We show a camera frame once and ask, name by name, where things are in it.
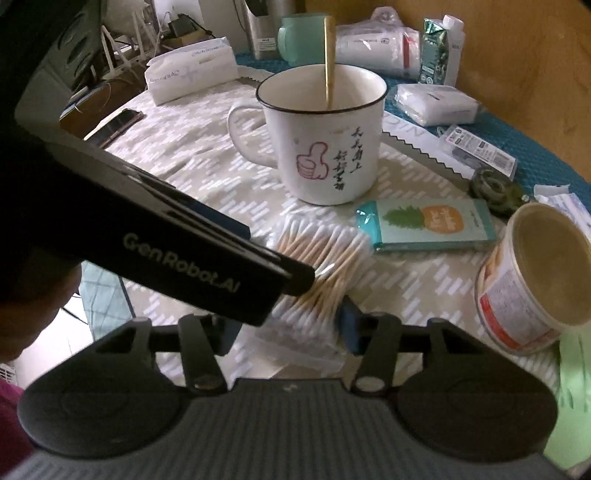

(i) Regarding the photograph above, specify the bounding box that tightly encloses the green drink carton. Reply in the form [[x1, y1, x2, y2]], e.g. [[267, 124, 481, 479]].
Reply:
[[418, 17, 451, 86]]

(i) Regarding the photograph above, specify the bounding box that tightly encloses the plain white tissue pack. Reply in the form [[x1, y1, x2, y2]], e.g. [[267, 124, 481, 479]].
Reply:
[[394, 84, 479, 127]]

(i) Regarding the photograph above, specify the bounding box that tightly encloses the round paper tub red label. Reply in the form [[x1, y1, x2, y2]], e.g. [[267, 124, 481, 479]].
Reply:
[[475, 202, 591, 355]]

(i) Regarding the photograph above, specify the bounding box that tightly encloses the mint green plastic mug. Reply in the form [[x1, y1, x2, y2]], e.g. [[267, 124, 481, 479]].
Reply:
[[277, 13, 340, 66]]

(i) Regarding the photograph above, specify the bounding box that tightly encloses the pineapple print tissue pack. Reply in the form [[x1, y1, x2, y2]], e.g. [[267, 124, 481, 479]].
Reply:
[[355, 198, 498, 254]]

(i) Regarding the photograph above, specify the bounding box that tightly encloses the light green paper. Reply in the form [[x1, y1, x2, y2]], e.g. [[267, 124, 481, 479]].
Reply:
[[556, 330, 591, 464]]

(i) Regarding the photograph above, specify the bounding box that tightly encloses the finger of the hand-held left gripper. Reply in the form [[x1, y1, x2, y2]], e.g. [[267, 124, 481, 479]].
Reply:
[[136, 172, 253, 246], [198, 230, 317, 297]]

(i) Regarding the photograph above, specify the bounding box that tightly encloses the person's maroon clothing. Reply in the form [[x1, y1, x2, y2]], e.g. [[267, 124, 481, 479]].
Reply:
[[0, 376, 29, 480]]

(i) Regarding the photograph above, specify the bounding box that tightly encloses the white drink carton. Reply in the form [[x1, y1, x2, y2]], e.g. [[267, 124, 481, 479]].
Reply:
[[442, 15, 464, 86]]

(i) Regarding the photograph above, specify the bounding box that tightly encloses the teal woven mat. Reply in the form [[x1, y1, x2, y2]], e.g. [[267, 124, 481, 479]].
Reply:
[[235, 51, 591, 206]]

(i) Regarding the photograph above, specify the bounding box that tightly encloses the beige patterned tablecloth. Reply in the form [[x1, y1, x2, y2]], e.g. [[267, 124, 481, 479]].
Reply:
[[99, 65, 561, 400]]

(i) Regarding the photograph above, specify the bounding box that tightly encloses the black smartphone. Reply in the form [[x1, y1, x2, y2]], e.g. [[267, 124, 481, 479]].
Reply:
[[84, 108, 145, 149]]

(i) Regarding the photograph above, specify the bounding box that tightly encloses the small clear blister packet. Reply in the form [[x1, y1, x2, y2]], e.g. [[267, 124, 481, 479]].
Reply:
[[436, 124, 519, 179]]

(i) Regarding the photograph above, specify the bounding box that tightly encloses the white router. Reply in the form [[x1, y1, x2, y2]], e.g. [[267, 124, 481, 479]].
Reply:
[[98, 22, 157, 89]]

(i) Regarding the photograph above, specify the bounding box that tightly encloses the green correction tape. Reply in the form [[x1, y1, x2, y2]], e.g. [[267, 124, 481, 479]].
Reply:
[[470, 167, 527, 216]]

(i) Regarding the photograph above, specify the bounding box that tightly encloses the white enamel mug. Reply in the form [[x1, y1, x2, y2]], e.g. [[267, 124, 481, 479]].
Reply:
[[227, 62, 389, 206]]

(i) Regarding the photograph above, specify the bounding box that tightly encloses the white paper package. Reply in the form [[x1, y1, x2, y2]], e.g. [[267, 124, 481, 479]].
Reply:
[[144, 38, 240, 105]]

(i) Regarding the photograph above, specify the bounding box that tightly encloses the wooden spoon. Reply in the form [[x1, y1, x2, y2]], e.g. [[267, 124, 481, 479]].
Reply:
[[323, 17, 337, 112]]

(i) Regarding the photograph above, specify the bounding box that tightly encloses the pack of cotton swabs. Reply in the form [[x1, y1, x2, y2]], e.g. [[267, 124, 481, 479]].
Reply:
[[259, 215, 376, 370]]

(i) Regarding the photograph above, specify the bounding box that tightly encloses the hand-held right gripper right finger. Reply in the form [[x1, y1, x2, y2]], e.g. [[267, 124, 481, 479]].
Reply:
[[336, 298, 467, 396]]

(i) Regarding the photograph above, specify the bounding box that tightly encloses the light blue quilted cloth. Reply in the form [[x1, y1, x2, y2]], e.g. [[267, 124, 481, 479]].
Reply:
[[78, 261, 131, 343]]

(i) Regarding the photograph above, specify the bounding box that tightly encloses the white blue print tissue pack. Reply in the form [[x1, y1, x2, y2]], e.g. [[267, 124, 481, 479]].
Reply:
[[533, 184, 591, 223]]

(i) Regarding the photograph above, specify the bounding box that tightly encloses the sleeve of paper cups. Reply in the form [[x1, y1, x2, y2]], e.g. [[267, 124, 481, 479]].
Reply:
[[335, 8, 423, 77]]

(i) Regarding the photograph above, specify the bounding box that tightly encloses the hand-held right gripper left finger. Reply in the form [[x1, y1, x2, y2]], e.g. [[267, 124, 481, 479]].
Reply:
[[95, 314, 244, 394]]

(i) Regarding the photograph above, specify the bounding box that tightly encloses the grey metal holder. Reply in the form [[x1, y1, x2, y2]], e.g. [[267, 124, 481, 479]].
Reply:
[[244, 0, 283, 61]]

